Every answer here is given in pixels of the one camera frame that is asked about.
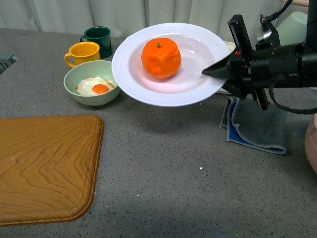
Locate pink bowl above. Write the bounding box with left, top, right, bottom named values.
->
left=304, top=114, right=317, bottom=173

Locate white curtain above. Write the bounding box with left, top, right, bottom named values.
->
left=0, top=0, right=284, bottom=41

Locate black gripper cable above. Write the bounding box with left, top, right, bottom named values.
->
left=259, top=0, right=317, bottom=115

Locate light green bowl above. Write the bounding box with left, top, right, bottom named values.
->
left=64, top=60, right=121, bottom=106

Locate wooden brown tray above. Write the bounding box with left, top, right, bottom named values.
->
left=0, top=115, right=104, bottom=226

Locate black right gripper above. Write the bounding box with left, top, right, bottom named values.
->
left=201, top=15, right=305, bottom=110

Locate grey blue folded cloth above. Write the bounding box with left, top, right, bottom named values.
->
left=219, top=97, right=287, bottom=155

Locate dark green enamel mug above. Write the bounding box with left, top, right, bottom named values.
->
left=80, top=26, right=113, bottom=59

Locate green sink drain rack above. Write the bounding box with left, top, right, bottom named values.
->
left=0, top=51, right=18, bottom=74

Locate beige bear tray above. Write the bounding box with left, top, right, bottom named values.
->
left=217, top=41, right=236, bottom=95

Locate orange mandarin fruit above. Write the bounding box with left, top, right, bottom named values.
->
left=141, top=38, right=182, bottom=80

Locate clear acrylic cup rack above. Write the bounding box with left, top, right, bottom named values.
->
left=273, top=0, right=309, bottom=27

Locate fake fried egg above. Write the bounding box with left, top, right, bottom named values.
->
left=76, top=77, right=114, bottom=96

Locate light green cup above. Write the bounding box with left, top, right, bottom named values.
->
left=277, top=12, right=308, bottom=46

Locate white round plate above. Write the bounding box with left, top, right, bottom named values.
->
left=112, top=23, right=230, bottom=107

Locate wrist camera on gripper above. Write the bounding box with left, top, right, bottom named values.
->
left=253, top=23, right=280, bottom=49

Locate yellow enamel mug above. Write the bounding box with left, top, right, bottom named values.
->
left=64, top=41, right=101, bottom=68

